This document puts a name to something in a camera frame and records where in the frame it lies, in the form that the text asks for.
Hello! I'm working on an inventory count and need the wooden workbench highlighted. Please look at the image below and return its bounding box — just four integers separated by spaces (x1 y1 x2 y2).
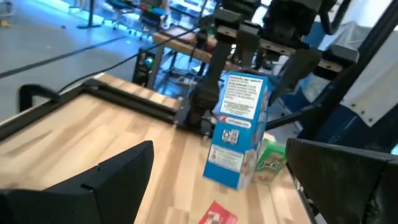
152 26 237 90

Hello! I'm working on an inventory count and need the white fabric cover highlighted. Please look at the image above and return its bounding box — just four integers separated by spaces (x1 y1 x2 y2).
340 21 398 128

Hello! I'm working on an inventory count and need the green Apple Jacks cereal box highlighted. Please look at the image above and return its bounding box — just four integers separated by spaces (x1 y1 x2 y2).
253 138 289 184

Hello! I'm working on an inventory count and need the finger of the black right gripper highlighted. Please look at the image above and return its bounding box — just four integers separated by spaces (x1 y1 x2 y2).
194 39 239 108
269 48 323 105

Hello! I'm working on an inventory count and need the blue Rice Krispies cereal box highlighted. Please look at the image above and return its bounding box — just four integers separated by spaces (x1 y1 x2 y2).
202 71 270 191

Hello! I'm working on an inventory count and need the black computer tower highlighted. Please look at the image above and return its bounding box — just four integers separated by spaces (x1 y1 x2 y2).
132 49 156 87

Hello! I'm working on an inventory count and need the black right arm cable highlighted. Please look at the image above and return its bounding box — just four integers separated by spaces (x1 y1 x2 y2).
18 26 203 113

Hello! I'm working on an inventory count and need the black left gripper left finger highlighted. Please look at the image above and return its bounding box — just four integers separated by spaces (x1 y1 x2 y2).
0 140 155 224

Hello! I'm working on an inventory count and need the red Froot Loops cereal box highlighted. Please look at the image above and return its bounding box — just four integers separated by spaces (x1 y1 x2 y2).
198 200 239 224

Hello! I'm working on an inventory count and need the blue fabric cover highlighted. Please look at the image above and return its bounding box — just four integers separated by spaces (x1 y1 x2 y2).
279 18 398 153

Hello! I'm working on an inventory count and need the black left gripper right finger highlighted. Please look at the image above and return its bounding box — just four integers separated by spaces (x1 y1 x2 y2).
285 138 398 224

